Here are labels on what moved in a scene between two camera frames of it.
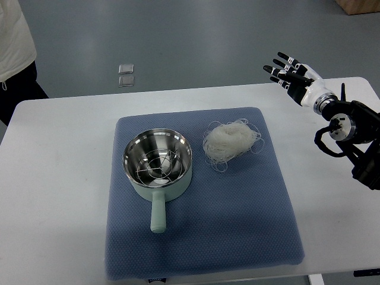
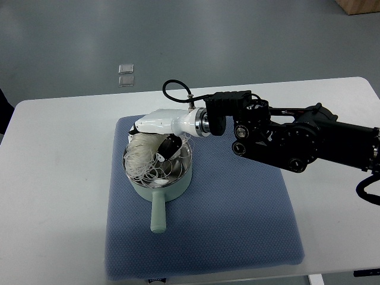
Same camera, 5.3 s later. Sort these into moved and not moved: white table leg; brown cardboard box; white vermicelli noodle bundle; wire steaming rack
Moved: white vermicelli noodle bundle
Not moved: wire steaming rack; brown cardboard box; white table leg
